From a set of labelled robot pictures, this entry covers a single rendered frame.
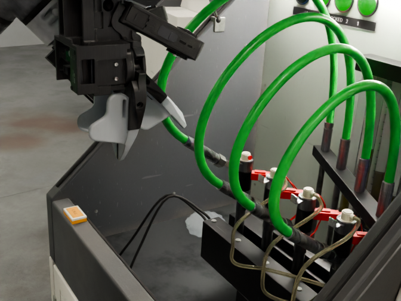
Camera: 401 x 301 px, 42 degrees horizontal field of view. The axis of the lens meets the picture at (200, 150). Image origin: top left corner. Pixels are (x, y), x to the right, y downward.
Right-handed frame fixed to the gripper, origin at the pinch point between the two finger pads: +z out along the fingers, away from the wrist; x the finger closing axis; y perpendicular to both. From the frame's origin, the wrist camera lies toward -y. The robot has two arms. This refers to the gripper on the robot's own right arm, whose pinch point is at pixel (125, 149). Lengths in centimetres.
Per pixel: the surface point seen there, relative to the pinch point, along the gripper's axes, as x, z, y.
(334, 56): -11.2, -6.0, -47.1
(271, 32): -3.2, -12.7, -24.5
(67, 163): -267, 123, -82
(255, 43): -3.3, -11.2, -21.8
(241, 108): -43, 14, -52
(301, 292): 8.9, 25.0, -25.6
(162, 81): -11.5, -4.6, -11.4
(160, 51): -284, 55, -161
